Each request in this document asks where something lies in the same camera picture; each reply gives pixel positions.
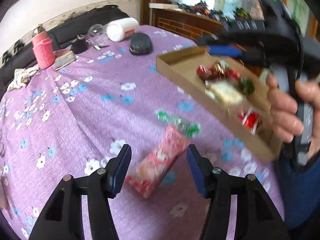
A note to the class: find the dark red foil snack bag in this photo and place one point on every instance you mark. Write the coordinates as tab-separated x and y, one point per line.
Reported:
220	70

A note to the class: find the yellow cheese biscuit packet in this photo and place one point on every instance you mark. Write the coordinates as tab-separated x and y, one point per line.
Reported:
223	93

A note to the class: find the wooden cabinet counter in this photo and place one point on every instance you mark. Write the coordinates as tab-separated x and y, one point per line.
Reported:
195	18

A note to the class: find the small black cup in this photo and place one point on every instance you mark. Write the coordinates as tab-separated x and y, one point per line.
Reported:
79	45

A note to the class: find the small notebook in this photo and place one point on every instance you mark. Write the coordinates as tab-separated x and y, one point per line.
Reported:
64	60

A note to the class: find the person's right hand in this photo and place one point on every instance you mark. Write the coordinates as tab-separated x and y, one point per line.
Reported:
284	107

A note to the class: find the cardboard box tray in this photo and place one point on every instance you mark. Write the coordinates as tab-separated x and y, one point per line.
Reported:
180	68

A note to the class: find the green wrapped candy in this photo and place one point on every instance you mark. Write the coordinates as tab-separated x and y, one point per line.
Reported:
184	126

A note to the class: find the clear plastic cup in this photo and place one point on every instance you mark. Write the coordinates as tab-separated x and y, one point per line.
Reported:
97	34

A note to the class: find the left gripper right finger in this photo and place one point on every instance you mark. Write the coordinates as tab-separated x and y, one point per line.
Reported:
201	170

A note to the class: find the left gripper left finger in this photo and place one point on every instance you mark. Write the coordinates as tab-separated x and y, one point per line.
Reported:
117	169

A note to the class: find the white plastic jar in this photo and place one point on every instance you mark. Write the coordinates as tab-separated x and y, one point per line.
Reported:
121	29

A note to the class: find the black leather sofa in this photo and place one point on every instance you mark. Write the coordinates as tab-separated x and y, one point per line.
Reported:
62	36

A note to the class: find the black glasses case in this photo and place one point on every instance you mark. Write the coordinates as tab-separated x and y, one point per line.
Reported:
140	44

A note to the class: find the purple floral tablecloth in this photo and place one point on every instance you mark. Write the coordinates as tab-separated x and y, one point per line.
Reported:
73	121

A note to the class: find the green pea snack packet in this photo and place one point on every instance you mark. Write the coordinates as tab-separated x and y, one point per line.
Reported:
246	86

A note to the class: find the pink cartoon snack packet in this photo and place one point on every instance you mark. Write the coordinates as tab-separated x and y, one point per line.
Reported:
147	174

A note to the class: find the red white rice cracker packet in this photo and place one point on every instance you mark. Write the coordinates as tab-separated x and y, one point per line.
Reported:
250	119

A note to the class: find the pink knit-sleeved bottle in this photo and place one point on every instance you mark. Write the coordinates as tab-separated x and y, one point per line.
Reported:
42	47

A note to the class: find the white cloth gloves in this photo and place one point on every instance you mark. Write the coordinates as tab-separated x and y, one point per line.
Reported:
22	77

